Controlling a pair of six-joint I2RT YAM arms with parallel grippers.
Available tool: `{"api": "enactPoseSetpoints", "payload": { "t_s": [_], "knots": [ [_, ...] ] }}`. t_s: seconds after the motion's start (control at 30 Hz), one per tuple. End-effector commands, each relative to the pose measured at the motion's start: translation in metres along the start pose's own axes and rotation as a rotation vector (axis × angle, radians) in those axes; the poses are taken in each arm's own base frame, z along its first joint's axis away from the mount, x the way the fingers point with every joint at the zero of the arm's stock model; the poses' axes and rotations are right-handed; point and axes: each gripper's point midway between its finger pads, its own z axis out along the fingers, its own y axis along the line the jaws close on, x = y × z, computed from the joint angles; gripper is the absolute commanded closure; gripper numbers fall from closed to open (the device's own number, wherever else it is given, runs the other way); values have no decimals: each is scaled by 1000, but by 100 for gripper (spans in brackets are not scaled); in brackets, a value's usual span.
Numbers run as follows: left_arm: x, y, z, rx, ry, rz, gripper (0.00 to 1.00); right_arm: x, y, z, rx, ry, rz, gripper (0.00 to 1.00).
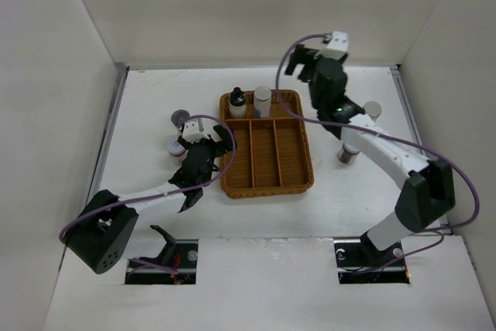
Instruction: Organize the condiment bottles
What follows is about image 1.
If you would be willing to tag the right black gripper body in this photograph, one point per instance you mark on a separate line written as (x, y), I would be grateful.
(314, 93)

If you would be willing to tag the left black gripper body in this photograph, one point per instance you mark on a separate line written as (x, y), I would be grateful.
(214, 149)

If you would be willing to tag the black cap salt shaker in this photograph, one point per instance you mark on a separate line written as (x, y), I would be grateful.
(237, 103)

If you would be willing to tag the blue label bead jar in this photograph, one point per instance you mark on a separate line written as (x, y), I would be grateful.
(262, 97)
(373, 109)

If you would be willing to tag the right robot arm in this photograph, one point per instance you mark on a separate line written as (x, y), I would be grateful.
(427, 190)

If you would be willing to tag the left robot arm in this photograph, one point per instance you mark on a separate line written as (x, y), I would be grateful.
(100, 234)

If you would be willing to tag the red label sauce jar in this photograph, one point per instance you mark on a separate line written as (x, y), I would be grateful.
(175, 149)

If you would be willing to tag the black top glass grinder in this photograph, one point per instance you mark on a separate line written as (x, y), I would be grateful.
(179, 117)

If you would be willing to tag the brown wicker divided tray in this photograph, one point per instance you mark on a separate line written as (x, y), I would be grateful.
(272, 155)

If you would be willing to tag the silver lid dark spice jar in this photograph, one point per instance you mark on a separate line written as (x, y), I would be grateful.
(347, 154)

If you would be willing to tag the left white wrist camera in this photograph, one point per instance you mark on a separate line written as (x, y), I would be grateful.
(193, 131)

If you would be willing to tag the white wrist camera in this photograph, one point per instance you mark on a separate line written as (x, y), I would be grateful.
(336, 45)
(193, 131)

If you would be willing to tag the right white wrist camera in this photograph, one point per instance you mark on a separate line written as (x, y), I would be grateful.
(336, 45)

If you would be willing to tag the right aluminium table rail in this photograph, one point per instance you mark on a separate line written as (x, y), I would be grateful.
(405, 104)

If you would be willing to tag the aluminium table rail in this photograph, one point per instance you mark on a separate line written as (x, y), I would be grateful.
(108, 130)
(405, 104)

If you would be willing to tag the left aluminium table rail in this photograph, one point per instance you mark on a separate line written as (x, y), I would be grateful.
(108, 130)

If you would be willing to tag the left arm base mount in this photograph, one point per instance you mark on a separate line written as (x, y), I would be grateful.
(175, 264)

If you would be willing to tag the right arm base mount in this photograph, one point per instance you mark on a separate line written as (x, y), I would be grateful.
(359, 262)

